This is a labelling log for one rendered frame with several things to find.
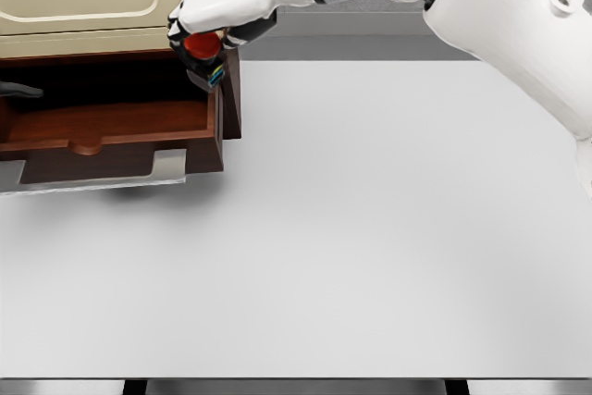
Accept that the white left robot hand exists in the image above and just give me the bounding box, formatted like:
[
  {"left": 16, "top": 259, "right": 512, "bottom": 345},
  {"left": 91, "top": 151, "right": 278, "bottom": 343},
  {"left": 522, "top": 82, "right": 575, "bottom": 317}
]
[{"left": 0, "top": 80, "right": 45, "bottom": 101}]

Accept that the brown drawer with silver handle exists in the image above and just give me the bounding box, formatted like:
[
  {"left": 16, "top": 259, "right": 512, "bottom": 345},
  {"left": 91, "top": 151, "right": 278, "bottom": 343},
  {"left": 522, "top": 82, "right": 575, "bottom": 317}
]
[{"left": 0, "top": 85, "right": 226, "bottom": 195}]

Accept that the red button switch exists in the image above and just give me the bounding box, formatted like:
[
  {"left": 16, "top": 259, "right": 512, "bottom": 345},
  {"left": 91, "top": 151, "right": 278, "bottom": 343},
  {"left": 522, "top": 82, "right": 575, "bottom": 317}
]
[{"left": 182, "top": 31, "right": 228, "bottom": 92}]

